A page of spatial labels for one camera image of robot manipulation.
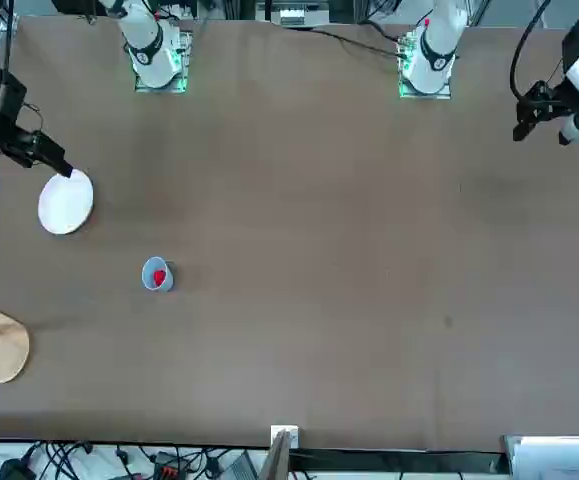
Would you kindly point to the pink plate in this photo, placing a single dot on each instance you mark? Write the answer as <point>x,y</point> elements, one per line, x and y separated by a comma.
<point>64,205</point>

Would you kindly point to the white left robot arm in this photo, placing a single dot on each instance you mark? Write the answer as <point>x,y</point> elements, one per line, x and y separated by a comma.
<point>436,50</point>

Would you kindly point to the white table edge bracket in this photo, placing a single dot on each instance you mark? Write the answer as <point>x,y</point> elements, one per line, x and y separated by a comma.
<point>291,434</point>

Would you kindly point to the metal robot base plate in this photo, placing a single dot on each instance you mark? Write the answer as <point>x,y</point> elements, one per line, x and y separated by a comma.
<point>161,90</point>
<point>424,96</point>

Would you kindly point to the power strip with red switches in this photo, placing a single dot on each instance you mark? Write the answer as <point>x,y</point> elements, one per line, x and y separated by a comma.
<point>166,470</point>

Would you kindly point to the red block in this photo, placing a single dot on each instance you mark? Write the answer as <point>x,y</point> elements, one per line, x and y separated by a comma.
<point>159,277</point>

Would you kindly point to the white power strip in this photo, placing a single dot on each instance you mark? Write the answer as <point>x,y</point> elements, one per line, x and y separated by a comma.
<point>294,17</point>

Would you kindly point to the aluminium post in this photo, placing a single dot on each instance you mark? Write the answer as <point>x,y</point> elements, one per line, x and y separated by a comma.
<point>275,460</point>

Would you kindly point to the blue plastic cup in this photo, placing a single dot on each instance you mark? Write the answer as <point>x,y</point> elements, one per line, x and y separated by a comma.
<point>148,265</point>

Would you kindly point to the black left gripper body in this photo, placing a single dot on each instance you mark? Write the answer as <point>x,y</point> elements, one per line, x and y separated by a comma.
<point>560,102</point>

